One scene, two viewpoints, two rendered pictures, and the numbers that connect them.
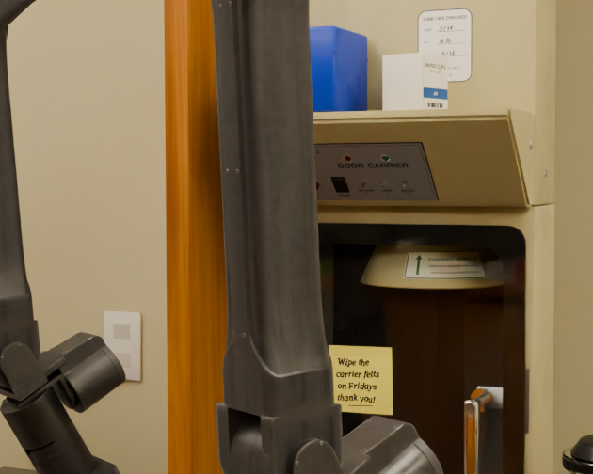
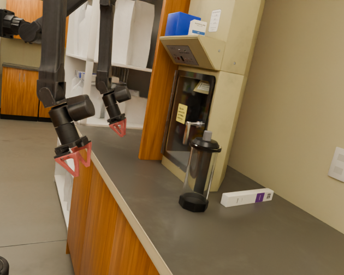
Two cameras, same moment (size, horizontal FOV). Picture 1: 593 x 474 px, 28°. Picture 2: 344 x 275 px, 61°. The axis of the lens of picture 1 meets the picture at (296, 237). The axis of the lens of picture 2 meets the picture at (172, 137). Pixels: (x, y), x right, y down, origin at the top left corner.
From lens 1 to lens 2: 0.88 m
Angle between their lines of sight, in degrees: 38
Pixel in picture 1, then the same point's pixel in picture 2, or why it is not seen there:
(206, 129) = not seen: hidden behind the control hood
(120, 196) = not seen: hidden behind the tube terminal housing
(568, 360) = (280, 136)
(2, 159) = (106, 39)
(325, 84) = (175, 28)
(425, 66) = (195, 23)
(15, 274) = (105, 66)
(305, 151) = (55, 18)
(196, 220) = (159, 65)
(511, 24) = (227, 13)
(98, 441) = not seen: hidden behind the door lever
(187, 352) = (149, 97)
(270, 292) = (42, 51)
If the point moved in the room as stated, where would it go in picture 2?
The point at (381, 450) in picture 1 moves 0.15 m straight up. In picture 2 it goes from (73, 99) to (78, 45)
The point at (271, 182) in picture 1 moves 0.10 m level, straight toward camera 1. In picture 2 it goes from (45, 24) to (6, 15)
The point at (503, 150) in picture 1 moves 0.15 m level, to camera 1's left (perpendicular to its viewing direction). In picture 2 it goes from (201, 49) to (168, 45)
